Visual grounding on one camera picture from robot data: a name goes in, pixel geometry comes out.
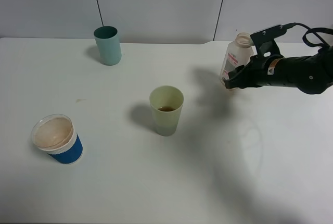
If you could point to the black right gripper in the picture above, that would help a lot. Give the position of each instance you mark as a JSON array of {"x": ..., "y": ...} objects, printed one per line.
[{"x": 270, "y": 74}]

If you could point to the clear plastic drink bottle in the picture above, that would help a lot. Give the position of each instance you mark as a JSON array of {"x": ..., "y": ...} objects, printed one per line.
[{"x": 238, "y": 53}]

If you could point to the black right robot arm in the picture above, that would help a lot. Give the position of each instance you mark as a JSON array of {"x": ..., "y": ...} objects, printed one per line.
[{"x": 309, "y": 74}]

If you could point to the light green plastic cup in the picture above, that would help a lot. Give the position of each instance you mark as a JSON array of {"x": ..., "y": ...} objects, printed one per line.
[{"x": 166, "y": 104}]

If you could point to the teal plastic cup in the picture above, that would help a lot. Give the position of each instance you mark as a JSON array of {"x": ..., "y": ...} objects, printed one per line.
[{"x": 108, "y": 44}]

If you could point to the blue sleeved paper cup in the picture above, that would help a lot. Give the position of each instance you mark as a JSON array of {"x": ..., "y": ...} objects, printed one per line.
[{"x": 56, "y": 136}]

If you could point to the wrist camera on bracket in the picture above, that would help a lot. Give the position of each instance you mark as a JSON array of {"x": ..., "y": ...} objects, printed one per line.
[{"x": 264, "y": 41}]

